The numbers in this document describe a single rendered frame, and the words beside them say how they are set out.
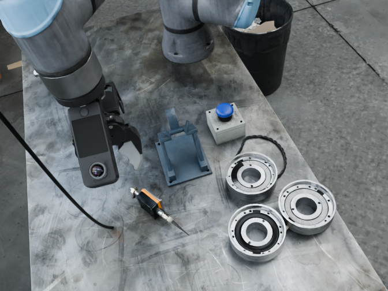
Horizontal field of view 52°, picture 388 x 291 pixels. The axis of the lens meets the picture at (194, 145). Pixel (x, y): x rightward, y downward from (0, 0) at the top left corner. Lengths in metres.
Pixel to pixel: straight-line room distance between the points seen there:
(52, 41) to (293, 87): 1.84
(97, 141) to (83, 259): 0.34
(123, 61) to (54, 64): 0.71
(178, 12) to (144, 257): 0.60
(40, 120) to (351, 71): 1.71
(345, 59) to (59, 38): 2.08
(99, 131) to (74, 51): 0.12
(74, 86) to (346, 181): 1.50
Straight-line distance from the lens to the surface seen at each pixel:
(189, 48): 1.11
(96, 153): 0.55
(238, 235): 0.76
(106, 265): 0.81
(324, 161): 1.91
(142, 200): 0.81
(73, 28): 0.49
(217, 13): 1.01
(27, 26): 0.47
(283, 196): 0.81
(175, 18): 1.07
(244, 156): 0.85
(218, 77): 1.08
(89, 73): 0.52
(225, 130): 0.89
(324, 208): 0.80
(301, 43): 2.51
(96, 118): 0.56
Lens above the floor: 1.51
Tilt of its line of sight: 50 degrees down
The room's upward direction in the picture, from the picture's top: 11 degrees counter-clockwise
